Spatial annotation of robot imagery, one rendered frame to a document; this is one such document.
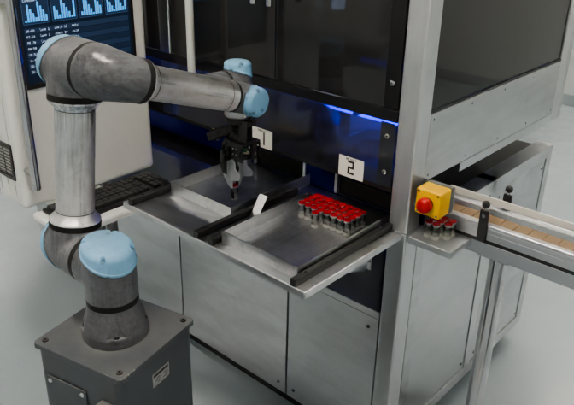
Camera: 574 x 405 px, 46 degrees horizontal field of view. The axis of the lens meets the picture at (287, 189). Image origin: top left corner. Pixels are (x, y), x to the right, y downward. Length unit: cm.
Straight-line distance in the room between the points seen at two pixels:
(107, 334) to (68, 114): 48
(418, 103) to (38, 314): 205
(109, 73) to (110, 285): 45
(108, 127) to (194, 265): 63
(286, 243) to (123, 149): 82
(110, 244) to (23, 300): 183
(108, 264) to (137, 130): 98
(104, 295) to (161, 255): 122
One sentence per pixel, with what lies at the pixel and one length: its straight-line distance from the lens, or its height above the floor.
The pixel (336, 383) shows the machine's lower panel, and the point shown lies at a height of 27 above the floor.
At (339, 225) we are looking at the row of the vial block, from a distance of 180.
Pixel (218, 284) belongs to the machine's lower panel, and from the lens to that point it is 249.
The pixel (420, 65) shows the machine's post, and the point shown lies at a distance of 168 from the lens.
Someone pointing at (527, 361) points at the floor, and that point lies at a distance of 296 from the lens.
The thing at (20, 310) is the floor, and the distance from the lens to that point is 323.
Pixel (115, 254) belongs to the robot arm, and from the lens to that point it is 147.
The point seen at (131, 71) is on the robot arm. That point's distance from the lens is 139.
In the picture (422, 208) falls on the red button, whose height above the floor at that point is 99.
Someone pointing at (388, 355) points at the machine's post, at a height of 48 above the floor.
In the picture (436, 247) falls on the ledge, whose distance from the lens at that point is 180.
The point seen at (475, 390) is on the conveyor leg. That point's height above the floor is 38.
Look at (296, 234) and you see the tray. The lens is 180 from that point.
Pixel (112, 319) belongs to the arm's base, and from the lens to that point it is 154.
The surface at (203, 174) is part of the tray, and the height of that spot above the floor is 90.
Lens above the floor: 172
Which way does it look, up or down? 24 degrees down
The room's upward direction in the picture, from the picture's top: 1 degrees clockwise
